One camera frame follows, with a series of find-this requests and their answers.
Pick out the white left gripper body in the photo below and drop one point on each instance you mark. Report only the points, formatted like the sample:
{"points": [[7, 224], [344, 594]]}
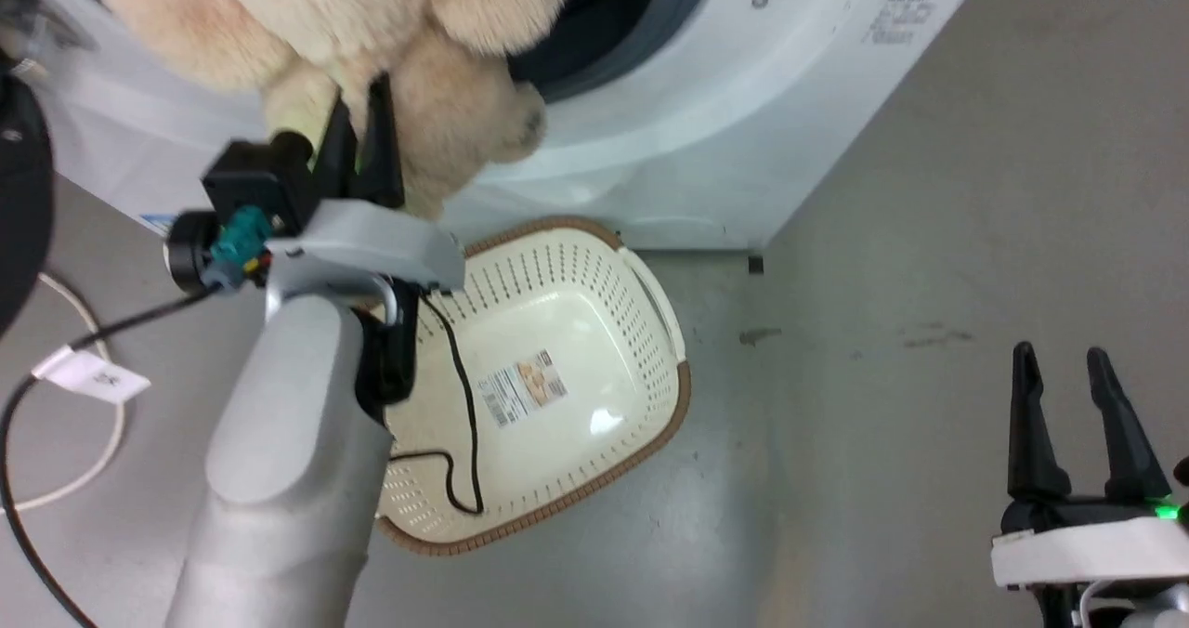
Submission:
{"points": [[381, 238]]}

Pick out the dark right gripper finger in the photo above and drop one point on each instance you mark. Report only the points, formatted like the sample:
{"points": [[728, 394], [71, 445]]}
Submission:
{"points": [[1033, 433], [1124, 433]]}

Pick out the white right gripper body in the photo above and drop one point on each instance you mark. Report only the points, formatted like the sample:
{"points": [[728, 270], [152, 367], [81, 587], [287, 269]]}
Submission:
{"points": [[1087, 549]]}

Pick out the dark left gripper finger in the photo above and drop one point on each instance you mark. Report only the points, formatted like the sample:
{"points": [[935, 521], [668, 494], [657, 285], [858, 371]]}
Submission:
{"points": [[336, 159], [381, 145]]}

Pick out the beige plush teddy toy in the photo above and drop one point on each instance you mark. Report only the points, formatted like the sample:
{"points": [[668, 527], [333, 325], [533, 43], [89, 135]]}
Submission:
{"points": [[372, 24]]}

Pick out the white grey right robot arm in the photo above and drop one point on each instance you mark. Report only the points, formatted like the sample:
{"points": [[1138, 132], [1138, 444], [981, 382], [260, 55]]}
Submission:
{"points": [[1124, 609]]}

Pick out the cream perforated laundry basket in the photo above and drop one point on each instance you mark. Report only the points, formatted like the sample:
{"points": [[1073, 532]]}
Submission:
{"points": [[576, 331]]}

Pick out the black washing machine foot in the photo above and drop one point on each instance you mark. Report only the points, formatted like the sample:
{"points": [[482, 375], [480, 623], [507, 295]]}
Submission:
{"points": [[754, 264]]}

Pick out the white front-load washing machine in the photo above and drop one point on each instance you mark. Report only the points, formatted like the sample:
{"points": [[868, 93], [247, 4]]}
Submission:
{"points": [[743, 117]]}

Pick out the barcode label sticker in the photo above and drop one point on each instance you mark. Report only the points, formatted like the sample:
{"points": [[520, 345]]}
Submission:
{"points": [[522, 387]]}

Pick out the dark grey drum door gasket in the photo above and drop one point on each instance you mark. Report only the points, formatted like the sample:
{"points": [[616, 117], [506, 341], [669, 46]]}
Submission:
{"points": [[641, 24]]}

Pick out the black round washer door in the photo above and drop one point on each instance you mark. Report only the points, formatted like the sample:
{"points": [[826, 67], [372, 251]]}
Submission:
{"points": [[20, 210]]}

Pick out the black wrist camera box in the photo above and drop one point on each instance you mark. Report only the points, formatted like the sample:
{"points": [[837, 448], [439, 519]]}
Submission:
{"points": [[260, 182]]}

